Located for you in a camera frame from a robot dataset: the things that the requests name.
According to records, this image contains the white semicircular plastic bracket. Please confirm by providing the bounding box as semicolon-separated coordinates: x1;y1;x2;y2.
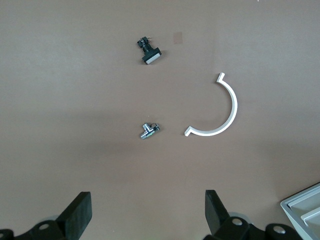
183;72;239;138

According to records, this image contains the white drawer cabinet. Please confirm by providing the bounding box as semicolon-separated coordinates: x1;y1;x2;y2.
279;181;320;240

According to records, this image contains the small metal fitting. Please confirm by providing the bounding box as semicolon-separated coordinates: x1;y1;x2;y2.
139;122;161;141

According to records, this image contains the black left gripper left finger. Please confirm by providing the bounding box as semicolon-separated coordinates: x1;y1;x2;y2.
14;191;93;240

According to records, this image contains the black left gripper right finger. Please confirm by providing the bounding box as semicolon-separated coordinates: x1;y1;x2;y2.
204;189;255;240

